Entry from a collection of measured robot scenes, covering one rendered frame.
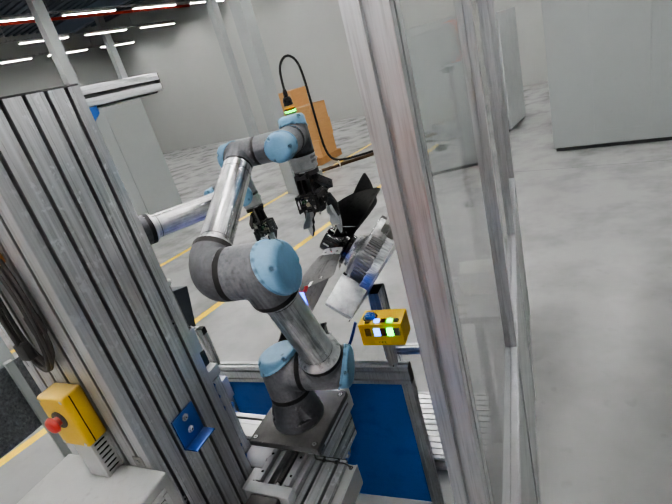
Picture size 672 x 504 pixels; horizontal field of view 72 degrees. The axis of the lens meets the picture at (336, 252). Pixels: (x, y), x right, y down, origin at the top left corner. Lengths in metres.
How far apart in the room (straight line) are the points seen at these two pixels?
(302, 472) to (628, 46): 6.28
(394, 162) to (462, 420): 0.31
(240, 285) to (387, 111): 0.59
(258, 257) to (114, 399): 0.43
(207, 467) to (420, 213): 1.05
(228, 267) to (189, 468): 0.57
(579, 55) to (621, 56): 0.46
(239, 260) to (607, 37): 6.31
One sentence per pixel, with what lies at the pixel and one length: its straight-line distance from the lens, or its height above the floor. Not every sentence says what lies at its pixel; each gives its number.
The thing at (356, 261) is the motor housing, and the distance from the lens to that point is 2.03.
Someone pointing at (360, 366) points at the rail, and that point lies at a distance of 1.84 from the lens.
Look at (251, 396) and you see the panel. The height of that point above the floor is 0.68.
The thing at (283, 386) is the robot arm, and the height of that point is 1.19.
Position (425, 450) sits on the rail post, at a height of 0.44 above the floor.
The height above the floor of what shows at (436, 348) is 1.63.
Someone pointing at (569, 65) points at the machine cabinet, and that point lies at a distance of 7.00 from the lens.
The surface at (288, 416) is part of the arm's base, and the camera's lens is 1.36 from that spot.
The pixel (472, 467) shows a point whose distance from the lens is 0.63.
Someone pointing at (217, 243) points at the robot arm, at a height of 1.65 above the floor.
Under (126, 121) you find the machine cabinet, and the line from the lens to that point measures 8.31.
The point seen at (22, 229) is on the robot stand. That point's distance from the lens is 0.99.
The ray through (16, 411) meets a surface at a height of 0.71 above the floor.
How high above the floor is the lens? 1.94
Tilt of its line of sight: 22 degrees down
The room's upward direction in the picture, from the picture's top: 16 degrees counter-clockwise
